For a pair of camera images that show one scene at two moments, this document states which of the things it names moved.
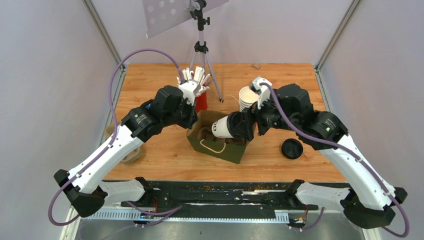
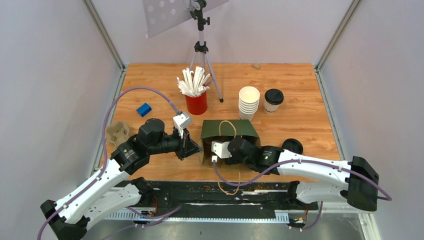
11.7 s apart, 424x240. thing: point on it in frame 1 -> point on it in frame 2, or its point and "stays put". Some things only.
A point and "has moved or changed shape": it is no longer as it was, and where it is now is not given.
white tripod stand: x=201 y=47 stays put
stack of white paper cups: x=247 y=97 stays put
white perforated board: x=161 y=15 stays put
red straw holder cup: x=201 y=102 stays put
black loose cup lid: x=292 y=148 stays put
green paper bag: x=201 y=137 has moved or changed shape
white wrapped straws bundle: x=198 y=74 stays put
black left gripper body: x=184 y=116 -> x=180 y=149
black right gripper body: x=269 y=117 -> x=232 y=160
